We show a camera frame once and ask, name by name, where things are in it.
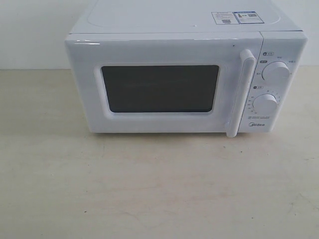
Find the white microwave door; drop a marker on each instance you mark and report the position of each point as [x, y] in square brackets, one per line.
[164, 82]

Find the white microwave oven body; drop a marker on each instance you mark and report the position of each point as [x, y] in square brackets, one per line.
[283, 39]

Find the lower white control knob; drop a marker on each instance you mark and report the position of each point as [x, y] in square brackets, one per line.
[265, 104]

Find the white control knob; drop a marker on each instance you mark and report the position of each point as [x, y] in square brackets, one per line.
[276, 72]
[265, 104]

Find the upper white control knob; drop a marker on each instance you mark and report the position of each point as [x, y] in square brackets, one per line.
[276, 72]

